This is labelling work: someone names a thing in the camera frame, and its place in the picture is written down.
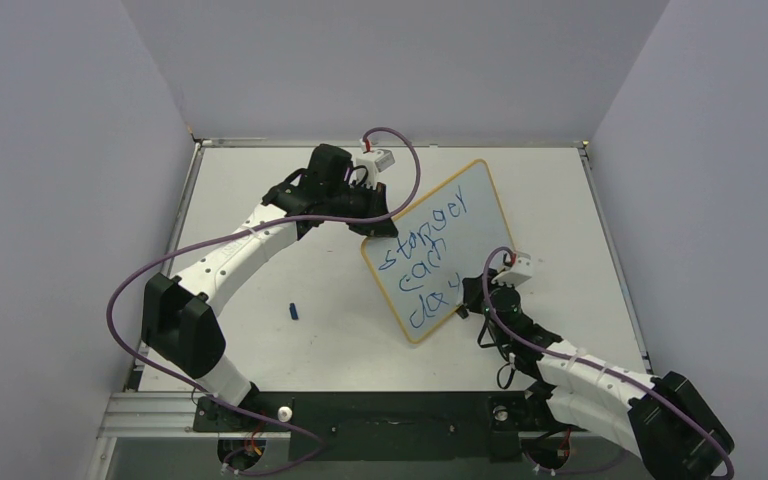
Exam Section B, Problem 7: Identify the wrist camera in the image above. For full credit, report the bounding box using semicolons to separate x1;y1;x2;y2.
353;149;395;188
491;251;539;288

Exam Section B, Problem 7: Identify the yellow framed whiteboard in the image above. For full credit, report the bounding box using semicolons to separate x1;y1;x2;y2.
361;159;514;344

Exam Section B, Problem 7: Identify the purple cable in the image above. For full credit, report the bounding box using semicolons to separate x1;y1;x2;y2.
481;246;736;480
106;127;422;478

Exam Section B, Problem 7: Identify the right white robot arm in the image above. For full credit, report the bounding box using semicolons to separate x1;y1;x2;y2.
460;270;735;479

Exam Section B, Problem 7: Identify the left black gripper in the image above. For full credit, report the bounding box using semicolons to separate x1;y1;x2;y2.
326;179;398;238

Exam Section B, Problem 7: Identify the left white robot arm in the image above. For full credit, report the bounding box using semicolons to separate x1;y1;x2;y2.
141;144;398;430

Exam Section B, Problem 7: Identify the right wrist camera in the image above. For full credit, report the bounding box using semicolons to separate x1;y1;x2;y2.
491;251;539;288

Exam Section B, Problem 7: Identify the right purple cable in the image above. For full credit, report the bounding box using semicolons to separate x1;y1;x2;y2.
481;246;736;480

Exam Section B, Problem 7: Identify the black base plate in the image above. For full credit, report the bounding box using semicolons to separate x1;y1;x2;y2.
192;391;572;465

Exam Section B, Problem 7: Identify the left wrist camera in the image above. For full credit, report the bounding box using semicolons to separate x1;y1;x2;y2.
353;149;395;188

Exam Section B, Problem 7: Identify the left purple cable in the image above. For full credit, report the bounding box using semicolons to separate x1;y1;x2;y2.
106;127;422;478

